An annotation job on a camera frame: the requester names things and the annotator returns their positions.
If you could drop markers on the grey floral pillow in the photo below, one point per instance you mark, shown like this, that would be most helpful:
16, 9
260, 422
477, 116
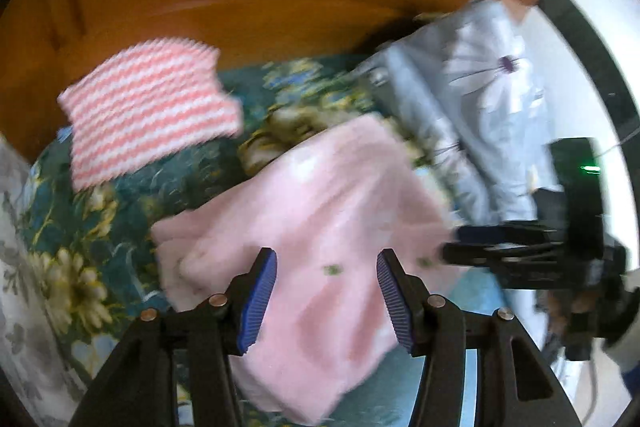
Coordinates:
470, 107

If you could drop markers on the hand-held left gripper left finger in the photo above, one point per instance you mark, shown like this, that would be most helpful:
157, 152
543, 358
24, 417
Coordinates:
259, 294

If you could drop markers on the pink white striped folded cloth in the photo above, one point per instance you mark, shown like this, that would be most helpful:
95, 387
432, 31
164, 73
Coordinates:
150, 107

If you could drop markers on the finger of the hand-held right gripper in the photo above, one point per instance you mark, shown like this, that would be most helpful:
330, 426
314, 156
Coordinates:
480, 257
492, 234

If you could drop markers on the white grey patterned cloth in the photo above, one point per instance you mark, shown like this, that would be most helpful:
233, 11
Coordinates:
30, 307

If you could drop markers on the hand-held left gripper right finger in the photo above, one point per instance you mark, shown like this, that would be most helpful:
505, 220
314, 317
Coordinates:
395, 297

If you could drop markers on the pink fluffy garment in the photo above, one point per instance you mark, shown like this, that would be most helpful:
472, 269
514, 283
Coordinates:
320, 227

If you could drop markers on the green floral bedsheet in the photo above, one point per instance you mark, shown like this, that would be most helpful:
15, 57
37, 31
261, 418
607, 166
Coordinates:
125, 207

